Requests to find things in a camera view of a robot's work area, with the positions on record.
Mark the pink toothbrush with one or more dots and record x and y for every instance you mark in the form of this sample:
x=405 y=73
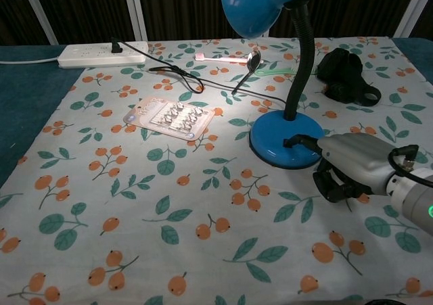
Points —
x=220 y=58

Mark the metal spoon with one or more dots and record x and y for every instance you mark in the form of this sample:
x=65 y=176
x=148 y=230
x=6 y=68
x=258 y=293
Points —
x=253 y=61

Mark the floral print tablecloth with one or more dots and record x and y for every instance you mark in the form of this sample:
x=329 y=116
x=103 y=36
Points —
x=169 y=190

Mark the blister card pack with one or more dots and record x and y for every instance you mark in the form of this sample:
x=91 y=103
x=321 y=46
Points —
x=170 y=117

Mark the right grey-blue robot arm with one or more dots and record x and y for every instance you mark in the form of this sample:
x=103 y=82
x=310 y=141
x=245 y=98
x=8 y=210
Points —
x=414 y=200

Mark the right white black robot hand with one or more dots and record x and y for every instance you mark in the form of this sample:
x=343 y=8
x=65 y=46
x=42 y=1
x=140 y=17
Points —
x=358 y=163

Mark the white partition frame post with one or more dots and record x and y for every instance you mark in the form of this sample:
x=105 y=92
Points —
x=135 y=11
x=40 y=12
x=412 y=9

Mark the blue desk lamp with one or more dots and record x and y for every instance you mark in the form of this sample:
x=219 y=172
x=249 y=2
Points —
x=287 y=139

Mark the white power strip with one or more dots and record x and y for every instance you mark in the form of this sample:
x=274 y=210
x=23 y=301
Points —
x=101 y=56

